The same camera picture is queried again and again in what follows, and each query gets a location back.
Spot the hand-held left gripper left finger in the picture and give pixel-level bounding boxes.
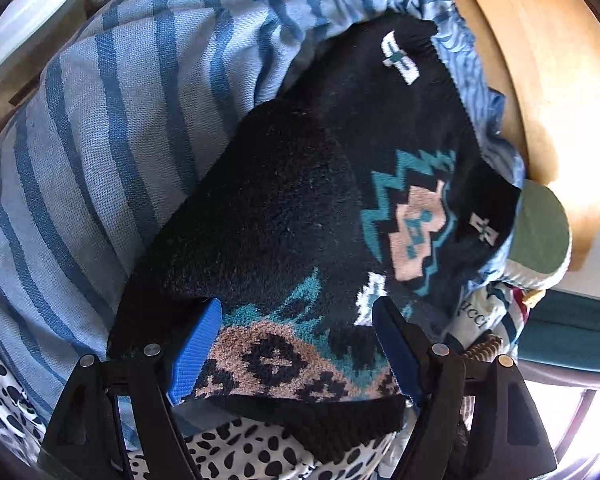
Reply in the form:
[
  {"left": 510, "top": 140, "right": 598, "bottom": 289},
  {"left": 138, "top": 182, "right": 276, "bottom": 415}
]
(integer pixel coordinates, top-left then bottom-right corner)
[{"left": 36, "top": 298, "right": 224, "bottom": 480}]

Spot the white black spotted cloth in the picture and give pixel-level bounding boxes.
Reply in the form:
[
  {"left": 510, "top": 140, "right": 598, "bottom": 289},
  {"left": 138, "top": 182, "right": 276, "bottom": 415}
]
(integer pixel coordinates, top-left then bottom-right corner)
[{"left": 0, "top": 332, "right": 406, "bottom": 480}]

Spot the clear plastic storage box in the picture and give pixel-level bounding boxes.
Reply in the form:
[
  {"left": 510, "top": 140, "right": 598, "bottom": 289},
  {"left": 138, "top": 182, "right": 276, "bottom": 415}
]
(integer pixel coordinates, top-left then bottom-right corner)
[{"left": 0, "top": 0, "right": 91, "bottom": 133}]

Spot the wooden chair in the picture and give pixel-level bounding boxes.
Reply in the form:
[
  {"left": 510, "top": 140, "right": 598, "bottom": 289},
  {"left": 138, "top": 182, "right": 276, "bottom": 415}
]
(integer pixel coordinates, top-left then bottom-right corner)
[{"left": 450, "top": 0, "right": 600, "bottom": 272}]

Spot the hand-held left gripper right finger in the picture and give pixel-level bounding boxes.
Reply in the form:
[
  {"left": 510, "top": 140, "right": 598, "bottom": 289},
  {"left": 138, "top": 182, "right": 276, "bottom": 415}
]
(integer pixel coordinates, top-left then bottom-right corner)
[{"left": 371, "top": 297, "right": 559, "bottom": 480}]

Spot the teal cloth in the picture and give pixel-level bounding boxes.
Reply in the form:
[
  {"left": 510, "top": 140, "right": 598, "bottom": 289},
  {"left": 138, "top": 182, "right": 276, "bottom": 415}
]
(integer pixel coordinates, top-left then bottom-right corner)
[{"left": 517, "top": 291, "right": 600, "bottom": 368}]

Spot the white printed cloth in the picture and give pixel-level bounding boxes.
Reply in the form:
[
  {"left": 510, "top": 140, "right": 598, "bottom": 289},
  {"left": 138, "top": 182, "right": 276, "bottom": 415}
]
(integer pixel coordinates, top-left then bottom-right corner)
[{"left": 442, "top": 280, "right": 531, "bottom": 361}]

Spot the black patterned knit sweater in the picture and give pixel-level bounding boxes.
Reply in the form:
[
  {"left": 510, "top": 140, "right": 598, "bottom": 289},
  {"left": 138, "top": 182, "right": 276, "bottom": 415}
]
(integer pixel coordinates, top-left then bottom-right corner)
[{"left": 106, "top": 12, "right": 523, "bottom": 465}]

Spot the blue striped cloth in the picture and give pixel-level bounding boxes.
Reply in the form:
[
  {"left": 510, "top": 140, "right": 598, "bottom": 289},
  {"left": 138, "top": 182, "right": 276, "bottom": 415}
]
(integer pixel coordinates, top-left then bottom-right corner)
[{"left": 0, "top": 0, "right": 527, "bottom": 423}]

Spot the green and cream knit garment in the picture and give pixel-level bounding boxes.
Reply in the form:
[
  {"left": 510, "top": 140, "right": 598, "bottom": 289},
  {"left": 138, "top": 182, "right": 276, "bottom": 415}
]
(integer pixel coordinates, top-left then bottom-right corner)
[{"left": 500, "top": 179, "right": 573, "bottom": 307}]

